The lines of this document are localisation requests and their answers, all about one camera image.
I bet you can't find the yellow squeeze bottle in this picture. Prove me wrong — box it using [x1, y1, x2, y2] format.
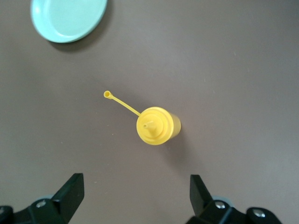
[103, 90, 182, 146]

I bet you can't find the mint green plate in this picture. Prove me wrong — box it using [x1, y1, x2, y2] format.
[30, 0, 108, 44]

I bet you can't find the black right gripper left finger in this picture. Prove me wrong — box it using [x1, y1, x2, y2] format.
[0, 173, 85, 224]

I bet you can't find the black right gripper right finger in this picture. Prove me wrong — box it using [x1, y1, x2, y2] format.
[186, 175, 283, 224]

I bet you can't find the brown table cover sheet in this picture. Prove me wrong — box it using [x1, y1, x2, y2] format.
[0, 0, 299, 224]

